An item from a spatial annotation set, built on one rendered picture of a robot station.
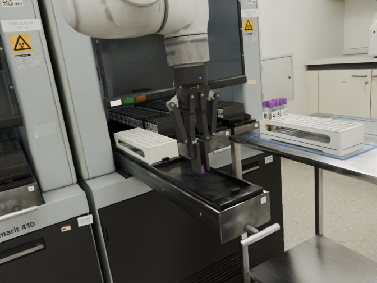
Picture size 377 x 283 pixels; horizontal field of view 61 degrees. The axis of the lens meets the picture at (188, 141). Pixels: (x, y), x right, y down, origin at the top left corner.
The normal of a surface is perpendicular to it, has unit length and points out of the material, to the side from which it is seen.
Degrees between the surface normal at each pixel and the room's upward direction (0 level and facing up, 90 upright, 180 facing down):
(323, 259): 0
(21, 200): 90
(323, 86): 90
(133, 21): 144
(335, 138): 90
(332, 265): 0
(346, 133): 90
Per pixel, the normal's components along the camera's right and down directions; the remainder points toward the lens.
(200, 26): 0.69, 0.29
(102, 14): 0.52, 0.54
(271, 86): 0.52, 0.17
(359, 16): -0.84, 0.23
